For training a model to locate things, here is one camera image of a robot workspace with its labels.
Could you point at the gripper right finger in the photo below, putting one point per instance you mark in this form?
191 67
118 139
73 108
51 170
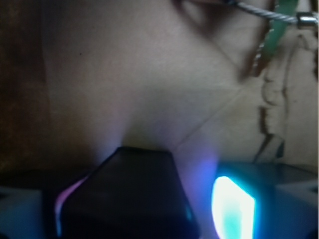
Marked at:
265 201

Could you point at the black box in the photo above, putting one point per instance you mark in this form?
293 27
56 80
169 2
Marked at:
134 194

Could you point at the green-headed key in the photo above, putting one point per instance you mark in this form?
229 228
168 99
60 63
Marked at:
272 35

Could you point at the brown paper bag bin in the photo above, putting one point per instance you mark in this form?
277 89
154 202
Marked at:
79 78

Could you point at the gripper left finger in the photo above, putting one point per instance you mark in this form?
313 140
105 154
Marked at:
31 202

